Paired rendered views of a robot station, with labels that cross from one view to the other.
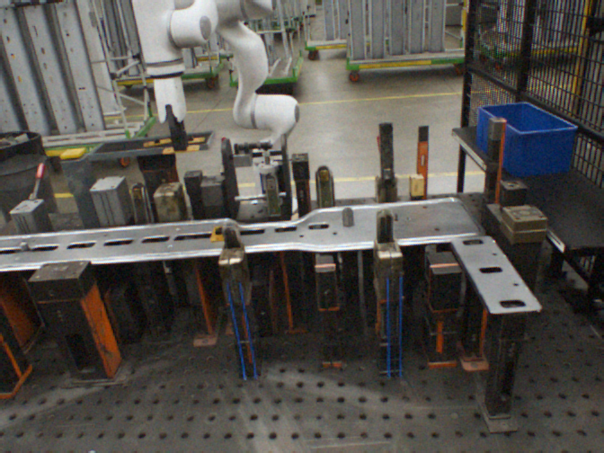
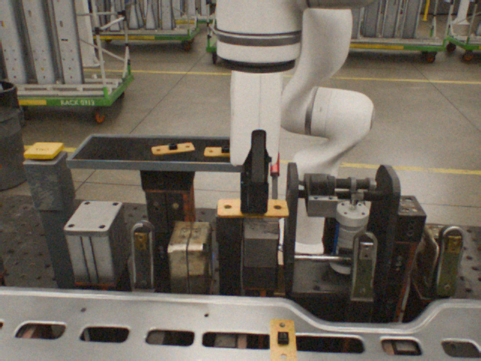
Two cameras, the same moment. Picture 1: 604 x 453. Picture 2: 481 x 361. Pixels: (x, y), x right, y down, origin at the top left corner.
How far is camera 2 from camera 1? 0.74 m
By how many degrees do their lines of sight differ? 1
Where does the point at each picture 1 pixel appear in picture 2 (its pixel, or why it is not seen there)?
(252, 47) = (339, 18)
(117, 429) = not seen: outside the picture
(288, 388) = not seen: outside the picture
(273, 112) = (342, 116)
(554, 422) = not seen: outside the picture
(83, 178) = (55, 189)
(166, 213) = (185, 276)
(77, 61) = (62, 12)
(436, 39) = (409, 25)
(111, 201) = (96, 250)
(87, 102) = (68, 53)
